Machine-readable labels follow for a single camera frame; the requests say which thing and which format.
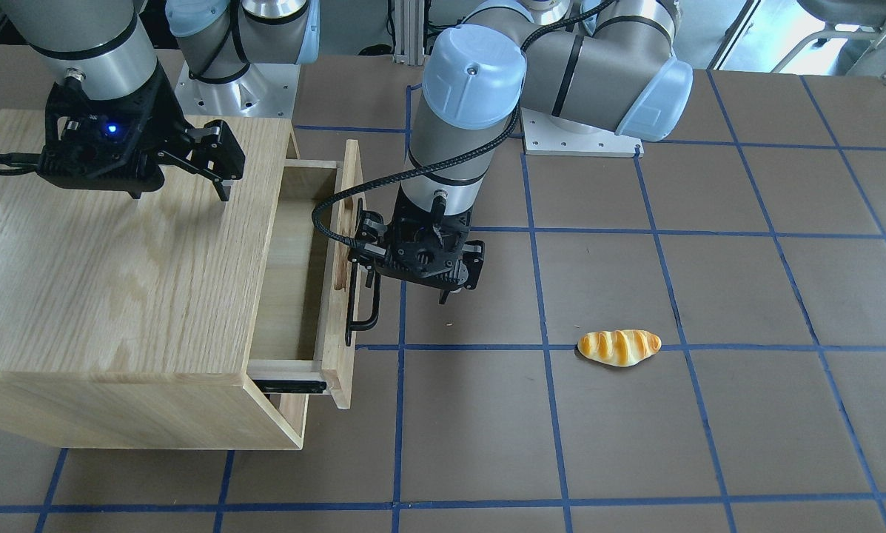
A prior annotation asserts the wooden drawer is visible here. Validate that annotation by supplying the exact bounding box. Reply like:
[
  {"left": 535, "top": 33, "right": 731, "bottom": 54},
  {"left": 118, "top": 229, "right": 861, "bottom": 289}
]
[{"left": 247, "top": 141, "right": 363, "bottom": 409}]

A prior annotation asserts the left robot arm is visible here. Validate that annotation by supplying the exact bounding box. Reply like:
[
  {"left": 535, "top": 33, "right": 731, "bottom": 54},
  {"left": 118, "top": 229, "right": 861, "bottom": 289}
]
[{"left": 350, "top": 1, "right": 693, "bottom": 296}]

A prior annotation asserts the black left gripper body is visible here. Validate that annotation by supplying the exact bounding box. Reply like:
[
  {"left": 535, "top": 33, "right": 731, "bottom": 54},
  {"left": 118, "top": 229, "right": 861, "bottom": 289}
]
[{"left": 380, "top": 195, "right": 486, "bottom": 291}]

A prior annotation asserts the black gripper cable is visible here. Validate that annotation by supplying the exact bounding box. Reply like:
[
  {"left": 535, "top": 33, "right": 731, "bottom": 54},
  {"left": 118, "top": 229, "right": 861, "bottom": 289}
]
[{"left": 311, "top": 0, "right": 614, "bottom": 245}]

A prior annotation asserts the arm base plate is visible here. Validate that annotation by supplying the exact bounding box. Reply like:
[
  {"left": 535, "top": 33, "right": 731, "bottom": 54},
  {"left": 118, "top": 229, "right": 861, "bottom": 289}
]
[
  {"left": 521, "top": 108, "right": 645, "bottom": 158},
  {"left": 175, "top": 64, "right": 301, "bottom": 118}
]

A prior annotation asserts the black metal drawer handle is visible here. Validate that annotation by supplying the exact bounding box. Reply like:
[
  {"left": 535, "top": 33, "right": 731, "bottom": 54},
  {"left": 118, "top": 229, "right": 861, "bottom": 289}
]
[{"left": 344, "top": 259, "right": 381, "bottom": 347}]

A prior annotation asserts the light wooden drawer cabinet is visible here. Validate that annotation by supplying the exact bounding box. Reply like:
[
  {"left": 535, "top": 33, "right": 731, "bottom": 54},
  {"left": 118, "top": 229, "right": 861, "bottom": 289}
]
[{"left": 0, "top": 118, "right": 307, "bottom": 451}]

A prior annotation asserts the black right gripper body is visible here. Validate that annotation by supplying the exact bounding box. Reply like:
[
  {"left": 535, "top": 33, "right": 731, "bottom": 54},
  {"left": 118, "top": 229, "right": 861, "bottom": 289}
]
[{"left": 36, "top": 70, "right": 191, "bottom": 196}]

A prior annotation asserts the toy bread roll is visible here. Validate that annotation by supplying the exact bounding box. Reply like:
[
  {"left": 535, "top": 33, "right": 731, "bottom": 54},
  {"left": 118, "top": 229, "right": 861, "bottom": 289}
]
[{"left": 576, "top": 329, "right": 662, "bottom": 368}]

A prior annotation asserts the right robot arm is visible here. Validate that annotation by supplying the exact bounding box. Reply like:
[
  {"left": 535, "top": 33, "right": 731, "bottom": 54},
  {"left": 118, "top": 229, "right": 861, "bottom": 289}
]
[{"left": 0, "top": 1, "right": 320, "bottom": 201}]

